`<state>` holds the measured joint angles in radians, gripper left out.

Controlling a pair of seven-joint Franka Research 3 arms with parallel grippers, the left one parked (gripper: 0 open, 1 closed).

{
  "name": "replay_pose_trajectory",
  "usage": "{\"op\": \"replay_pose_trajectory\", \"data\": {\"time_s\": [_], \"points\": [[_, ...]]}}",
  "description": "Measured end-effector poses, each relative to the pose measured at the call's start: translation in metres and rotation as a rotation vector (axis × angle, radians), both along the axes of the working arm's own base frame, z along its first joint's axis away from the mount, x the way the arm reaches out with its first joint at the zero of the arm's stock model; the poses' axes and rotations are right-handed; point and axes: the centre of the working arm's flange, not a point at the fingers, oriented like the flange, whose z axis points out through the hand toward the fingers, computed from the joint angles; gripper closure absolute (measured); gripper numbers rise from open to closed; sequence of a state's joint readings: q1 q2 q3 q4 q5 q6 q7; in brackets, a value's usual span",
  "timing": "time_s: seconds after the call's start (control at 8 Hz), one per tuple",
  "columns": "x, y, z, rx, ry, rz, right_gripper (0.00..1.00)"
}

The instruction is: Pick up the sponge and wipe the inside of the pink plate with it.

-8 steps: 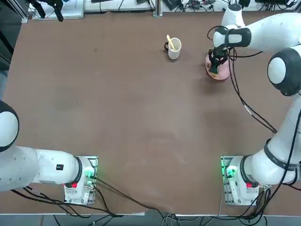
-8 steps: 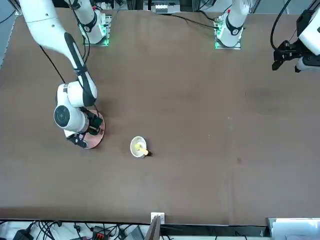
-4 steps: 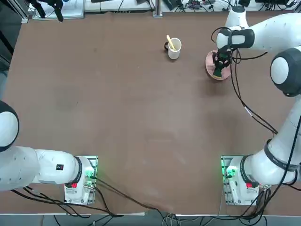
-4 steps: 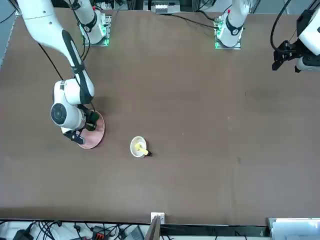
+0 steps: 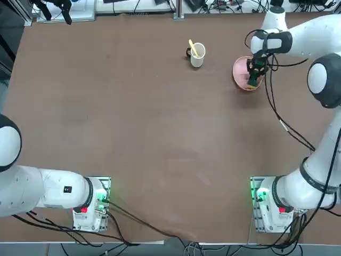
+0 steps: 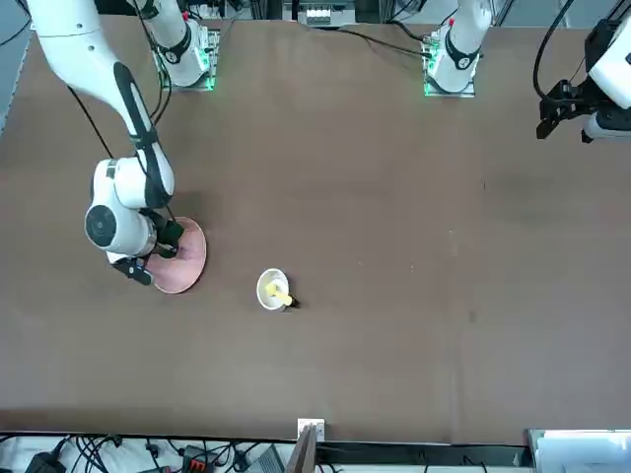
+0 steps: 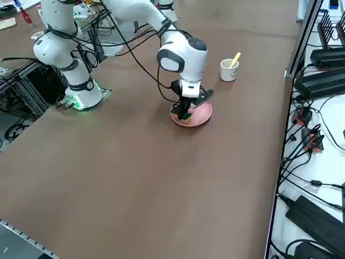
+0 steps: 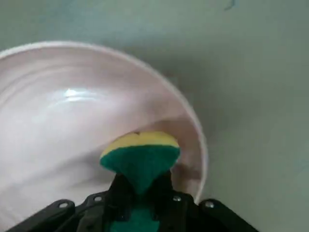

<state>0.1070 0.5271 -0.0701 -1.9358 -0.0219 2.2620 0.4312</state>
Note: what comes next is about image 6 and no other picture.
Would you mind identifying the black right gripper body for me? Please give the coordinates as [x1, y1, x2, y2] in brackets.
[147, 210, 186, 248]

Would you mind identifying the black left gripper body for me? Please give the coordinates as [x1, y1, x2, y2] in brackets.
[539, 80, 593, 123]

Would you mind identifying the pink plate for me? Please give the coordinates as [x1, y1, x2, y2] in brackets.
[145, 216, 209, 296]

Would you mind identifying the white label plate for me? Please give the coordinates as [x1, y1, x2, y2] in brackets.
[297, 418, 326, 443]

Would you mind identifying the white smiley mug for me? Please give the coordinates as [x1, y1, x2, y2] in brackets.
[255, 267, 303, 312]

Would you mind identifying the yellow spoon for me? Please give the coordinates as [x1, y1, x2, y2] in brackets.
[264, 280, 296, 304]

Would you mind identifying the long black ribbed box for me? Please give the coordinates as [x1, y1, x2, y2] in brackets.
[248, 445, 286, 473]

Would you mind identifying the black power adapter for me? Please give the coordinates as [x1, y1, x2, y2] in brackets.
[25, 450, 68, 473]

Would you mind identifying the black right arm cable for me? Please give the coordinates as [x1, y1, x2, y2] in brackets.
[68, 0, 178, 223]

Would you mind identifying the black base power cable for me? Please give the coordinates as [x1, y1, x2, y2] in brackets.
[305, 24, 428, 54]

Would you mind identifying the aluminium camera post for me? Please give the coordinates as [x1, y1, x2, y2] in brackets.
[285, 421, 319, 473]

